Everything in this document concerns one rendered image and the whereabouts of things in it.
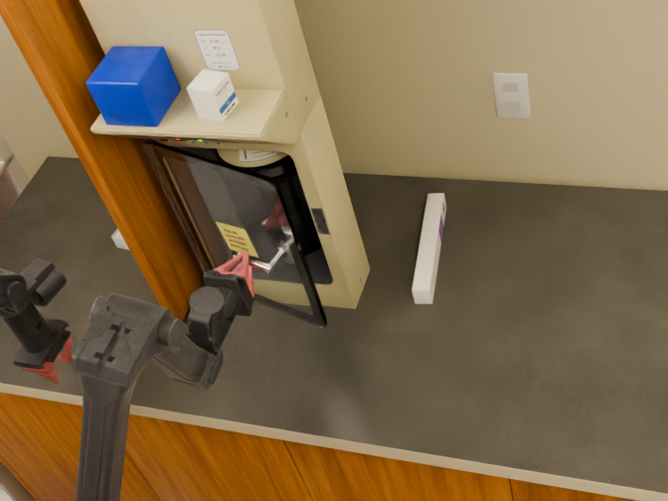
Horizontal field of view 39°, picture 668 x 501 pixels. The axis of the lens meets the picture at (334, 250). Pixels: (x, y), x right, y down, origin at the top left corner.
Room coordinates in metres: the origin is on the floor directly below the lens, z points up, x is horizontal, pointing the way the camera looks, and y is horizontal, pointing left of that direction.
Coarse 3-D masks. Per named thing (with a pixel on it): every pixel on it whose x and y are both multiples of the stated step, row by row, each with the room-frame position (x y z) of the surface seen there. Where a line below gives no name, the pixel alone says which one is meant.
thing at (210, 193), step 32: (160, 160) 1.40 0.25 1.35; (192, 160) 1.33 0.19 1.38; (192, 192) 1.36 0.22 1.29; (224, 192) 1.29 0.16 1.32; (256, 192) 1.23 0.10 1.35; (192, 224) 1.39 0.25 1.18; (256, 224) 1.25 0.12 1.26; (288, 224) 1.19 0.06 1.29; (224, 256) 1.35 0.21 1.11; (288, 256) 1.21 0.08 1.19; (256, 288) 1.31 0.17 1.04; (288, 288) 1.24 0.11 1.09; (320, 320) 1.20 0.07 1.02
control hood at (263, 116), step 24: (240, 96) 1.28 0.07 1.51; (264, 96) 1.26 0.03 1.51; (96, 120) 1.34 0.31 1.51; (168, 120) 1.28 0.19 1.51; (192, 120) 1.26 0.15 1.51; (216, 120) 1.24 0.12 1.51; (240, 120) 1.22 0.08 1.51; (264, 120) 1.20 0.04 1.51; (288, 120) 1.24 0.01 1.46; (288, 144) 1.23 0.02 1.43
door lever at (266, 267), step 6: (234, 252) 1.25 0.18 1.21; (276, 252) 1.23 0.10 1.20; (282, 252) 1.22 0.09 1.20; (252, 258) 1.22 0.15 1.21; (276, 258) 1.21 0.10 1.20; (252, 264) 1.21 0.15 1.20; (258, 264) 1.20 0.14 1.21; (264, 264) 1.20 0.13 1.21; (270, 264) 1.19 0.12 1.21; (264, 270) 1.19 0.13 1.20; (270, 270) 1.19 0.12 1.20
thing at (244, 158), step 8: (224, 152) 1.39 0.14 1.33; (232, 152) 1.37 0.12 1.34; (240, 152) 1.36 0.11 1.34; (248, 152) 1.35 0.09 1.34; (256, 152) 1.34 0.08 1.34; (264, 152) 1.34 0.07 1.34; (272, 152) 1.34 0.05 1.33; (280, 152) 1.34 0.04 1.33; (232, 160) 1.36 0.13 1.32; (240, 160) 1.35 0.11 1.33; (248, 160) 1.34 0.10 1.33; (256, 160) 1.34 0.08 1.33; (264, 160) 1.34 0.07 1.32; (272, 160) 1.33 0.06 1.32
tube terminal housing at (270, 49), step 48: (96, 0) 1.41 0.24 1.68; (144, 0) 1.36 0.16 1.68; (192, 0) 1.32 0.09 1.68; (240, 0) 1.28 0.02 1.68; (288, 0) 1.34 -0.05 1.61; (192, 48) 1.34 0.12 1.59; (240, 48) 1.29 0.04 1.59; (288, 48) 1.30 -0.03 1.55; (288, 96) 1.26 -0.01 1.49; (192, 144) 1.38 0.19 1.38; (240, 144) 1.33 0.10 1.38; (336, 192) 1.32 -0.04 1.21; (336, 240) 1.27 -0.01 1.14; (336, 288) 1.28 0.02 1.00
